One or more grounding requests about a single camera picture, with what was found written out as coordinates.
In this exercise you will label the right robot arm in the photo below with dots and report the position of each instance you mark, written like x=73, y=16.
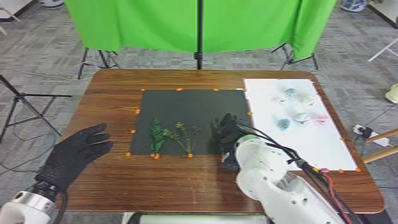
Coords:
x=267, y=180

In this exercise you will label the blue flower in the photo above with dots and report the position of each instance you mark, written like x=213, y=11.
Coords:
x=283, y=124

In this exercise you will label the white sheet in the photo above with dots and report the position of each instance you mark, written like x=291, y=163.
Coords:
x=307, y=146

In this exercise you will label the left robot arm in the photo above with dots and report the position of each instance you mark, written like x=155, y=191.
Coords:
x=27, y=206

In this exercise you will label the blue and white vase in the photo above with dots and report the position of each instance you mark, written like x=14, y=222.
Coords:
x=354, y=5

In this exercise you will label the pale grey bar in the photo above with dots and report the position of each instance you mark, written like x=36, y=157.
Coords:
x=196, y=219

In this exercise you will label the pink flower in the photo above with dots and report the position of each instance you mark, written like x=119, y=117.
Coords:
x=322, y=119

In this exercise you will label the yellow-green sprig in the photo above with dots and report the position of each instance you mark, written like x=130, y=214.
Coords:
x=181, y=136

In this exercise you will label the black tripod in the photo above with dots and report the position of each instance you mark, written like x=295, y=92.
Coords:
x=23, y=100

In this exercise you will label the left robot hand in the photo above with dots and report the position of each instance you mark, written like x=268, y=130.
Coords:
x=71, y=156

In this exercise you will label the leafy green sprig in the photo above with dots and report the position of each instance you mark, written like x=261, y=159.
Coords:
x=156, y=138

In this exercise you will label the dark mat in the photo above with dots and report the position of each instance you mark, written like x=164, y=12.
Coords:
x=183, y=106

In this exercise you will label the black stand pole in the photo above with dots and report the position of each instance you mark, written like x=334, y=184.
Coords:
x=199, y=33

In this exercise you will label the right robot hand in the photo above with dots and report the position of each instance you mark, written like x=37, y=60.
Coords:
x=226, y=131

